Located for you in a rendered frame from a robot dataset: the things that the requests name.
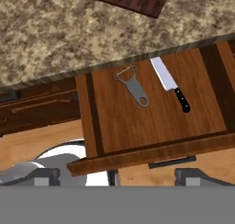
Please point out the open wooden drawer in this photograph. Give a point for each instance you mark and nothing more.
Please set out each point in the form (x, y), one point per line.
(153, 117)

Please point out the grey metal peeler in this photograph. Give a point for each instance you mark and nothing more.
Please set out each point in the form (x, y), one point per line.
(134, 88)

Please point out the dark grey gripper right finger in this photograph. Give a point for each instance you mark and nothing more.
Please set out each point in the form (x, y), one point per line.
(186, 174)

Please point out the dark wooden drawer front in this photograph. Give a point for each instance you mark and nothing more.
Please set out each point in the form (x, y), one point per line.
(39, 111)

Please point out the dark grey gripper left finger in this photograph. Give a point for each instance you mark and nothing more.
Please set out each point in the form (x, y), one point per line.
(46, 174)

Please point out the white grey round object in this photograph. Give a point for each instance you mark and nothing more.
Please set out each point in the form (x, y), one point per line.
(61, 154)

